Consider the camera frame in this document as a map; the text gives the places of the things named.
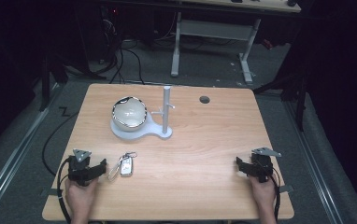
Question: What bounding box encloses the black floor cable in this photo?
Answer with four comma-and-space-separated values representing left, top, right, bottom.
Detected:
41, 106, 79, 177

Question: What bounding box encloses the person's right hand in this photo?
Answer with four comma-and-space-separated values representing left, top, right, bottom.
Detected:
248, 175, 277, 215

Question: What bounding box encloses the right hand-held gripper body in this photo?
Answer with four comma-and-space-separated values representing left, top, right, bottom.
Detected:
250, 147, 282, 184

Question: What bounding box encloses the white metal desk frame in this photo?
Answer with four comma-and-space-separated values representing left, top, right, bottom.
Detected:
170, 11, 263, 86

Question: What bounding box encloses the dark metal stand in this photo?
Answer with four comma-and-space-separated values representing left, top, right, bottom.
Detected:
37, 52, 70, 113
252, 62, 310, 133

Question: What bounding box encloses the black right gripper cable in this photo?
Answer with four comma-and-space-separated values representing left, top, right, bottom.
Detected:
269, 174, 282, 222

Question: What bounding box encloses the light wooden desk top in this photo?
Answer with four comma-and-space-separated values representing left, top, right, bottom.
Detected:
179, 0, 302, 14

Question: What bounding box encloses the white ceramic bowl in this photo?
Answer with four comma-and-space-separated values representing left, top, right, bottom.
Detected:
111, 95, 149, 133

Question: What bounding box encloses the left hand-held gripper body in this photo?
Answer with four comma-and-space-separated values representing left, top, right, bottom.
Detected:
67, 148, 93, 188

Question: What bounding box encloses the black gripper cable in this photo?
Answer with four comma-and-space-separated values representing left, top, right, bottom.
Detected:
269, 174, 282, 222
56, 156, 74, 224

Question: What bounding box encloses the person's left hand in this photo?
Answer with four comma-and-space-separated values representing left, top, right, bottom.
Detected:
64, 177, 100, 217

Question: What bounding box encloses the white stand with pegs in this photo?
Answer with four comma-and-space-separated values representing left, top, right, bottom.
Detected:
109, 85, 177, 141

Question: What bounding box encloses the silver key fob with strap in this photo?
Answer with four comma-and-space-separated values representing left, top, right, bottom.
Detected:
107, 151, 138, 183

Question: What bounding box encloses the bundle of black cables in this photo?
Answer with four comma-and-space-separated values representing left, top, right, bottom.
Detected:
100, 17, 146, 86

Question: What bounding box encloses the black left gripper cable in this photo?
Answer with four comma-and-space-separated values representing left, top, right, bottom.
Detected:
56, 156, 74, 224

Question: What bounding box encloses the metal floor rail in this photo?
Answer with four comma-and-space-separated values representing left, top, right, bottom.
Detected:
283, 99, 345, 224
0, 82, 63, 218

